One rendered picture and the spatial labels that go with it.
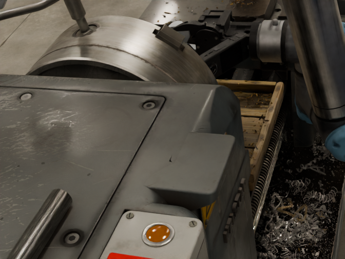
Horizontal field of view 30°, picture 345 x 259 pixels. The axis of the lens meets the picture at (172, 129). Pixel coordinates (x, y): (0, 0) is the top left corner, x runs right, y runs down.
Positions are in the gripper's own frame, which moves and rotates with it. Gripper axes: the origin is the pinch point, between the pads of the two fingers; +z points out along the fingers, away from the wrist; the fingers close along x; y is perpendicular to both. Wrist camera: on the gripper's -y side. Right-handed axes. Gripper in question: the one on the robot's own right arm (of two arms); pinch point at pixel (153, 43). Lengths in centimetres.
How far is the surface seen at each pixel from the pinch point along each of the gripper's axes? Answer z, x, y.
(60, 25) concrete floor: 149, -108, 201
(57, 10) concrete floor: 160, -108, 220
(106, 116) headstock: -14, 18, -47
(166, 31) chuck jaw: -10.2, 12.1, -16.8
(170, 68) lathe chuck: -14.0, 11.9, -26.8
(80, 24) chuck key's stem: -0.4, 17.2, -24.6
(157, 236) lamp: -26, 18, -63
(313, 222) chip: -28, -51, 9
